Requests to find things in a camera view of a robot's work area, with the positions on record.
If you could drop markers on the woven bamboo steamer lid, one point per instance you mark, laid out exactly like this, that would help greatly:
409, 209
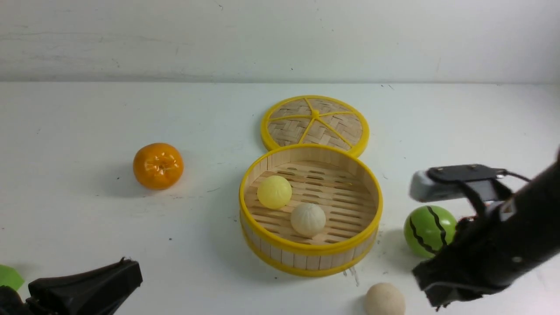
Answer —
315, 119

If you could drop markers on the orange toy tangerine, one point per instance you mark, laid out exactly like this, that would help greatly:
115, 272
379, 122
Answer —
158, 166

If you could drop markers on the beige toy bun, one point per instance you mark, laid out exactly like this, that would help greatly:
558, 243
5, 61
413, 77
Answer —
308, 219

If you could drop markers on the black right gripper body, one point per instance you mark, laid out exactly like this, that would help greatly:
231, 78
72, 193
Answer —
469, 268

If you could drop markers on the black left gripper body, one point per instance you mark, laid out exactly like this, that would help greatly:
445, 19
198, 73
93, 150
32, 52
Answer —
98, 292

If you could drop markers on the green foam block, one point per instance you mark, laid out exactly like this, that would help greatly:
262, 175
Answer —
10, 278

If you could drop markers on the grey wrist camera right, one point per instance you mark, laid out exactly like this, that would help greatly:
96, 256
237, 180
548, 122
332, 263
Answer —
458, 182

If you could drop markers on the bamboo steamer tray yellow rim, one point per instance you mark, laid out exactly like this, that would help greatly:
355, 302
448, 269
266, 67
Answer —
342, 185

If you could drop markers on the cream toy bun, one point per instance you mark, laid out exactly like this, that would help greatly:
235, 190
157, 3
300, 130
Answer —
384, 299

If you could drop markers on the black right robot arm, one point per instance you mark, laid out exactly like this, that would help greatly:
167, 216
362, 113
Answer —
511, 233

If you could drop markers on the green toy watermelon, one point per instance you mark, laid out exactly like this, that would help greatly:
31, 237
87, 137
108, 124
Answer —
428, 229

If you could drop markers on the yellow toy bun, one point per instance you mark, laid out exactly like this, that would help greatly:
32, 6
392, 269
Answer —
274, 192

